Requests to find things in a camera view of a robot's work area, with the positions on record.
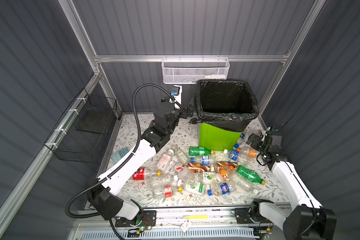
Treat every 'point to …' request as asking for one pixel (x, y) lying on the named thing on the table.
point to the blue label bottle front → (223, 188)
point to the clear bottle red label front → (161, 192)
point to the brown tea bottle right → (222, 165)
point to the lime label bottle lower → (195, 186)
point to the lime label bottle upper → (209, 177)
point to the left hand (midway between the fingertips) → (181, 96)
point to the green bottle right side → (250, 174)
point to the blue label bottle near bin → (234, 154)
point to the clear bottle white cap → (162, 180)
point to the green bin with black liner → (224, 109)
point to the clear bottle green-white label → (180, 154)
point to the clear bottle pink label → (164, 160)
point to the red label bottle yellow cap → (143, 174)
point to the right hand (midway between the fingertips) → (259, 140)
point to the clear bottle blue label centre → (207, 159)
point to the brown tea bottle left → (197, 167)
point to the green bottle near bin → (198, 151)
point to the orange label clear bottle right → (246, 153)
